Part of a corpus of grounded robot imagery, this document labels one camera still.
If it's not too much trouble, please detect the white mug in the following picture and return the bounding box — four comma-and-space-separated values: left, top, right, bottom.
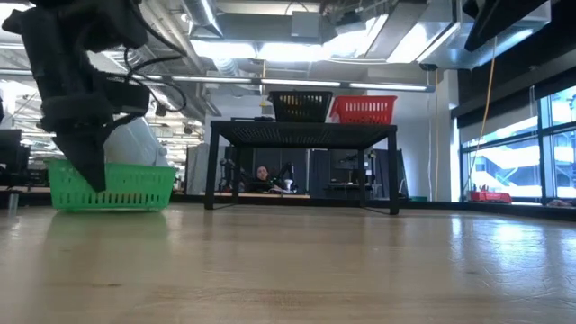
102, 116, 171, 168

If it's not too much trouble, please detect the yellow hanging cable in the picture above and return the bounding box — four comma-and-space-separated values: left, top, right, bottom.
465, 35, 498, 193

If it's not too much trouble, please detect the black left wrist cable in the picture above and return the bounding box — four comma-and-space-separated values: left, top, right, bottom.
121, 0, 189, 114

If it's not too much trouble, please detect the long ceiling light strip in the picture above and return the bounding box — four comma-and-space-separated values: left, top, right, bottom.
130, 74, 437, 94

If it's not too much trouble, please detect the silver ceiling duct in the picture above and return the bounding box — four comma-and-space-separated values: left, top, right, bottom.
179, 0, 225, 38

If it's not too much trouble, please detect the red plastic basket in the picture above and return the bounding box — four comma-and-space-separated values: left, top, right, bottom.
328, 94, 399, 126

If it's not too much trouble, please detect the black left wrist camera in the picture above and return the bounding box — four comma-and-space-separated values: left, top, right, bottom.
104, 79, 152, 116

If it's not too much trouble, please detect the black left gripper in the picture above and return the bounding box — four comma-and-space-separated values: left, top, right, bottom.
1, 0, 152, 194

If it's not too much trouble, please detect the person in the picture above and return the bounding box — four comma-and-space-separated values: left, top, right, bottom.
251, 164, 284, 194

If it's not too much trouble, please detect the black perforated metal riser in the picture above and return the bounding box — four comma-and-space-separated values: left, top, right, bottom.
203, 119, 401, 216

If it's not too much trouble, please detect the red box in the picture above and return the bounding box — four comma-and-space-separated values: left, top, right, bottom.
469, 190, 513, 204

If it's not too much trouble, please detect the black background monitor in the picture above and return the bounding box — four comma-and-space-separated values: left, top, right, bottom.
0, 129, 32, 176

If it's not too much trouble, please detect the green plastic basket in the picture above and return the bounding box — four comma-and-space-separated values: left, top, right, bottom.
44, 157, 178, 212

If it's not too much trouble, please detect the black plastic basket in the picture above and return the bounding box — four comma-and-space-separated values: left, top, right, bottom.
268, 90, 335, 124

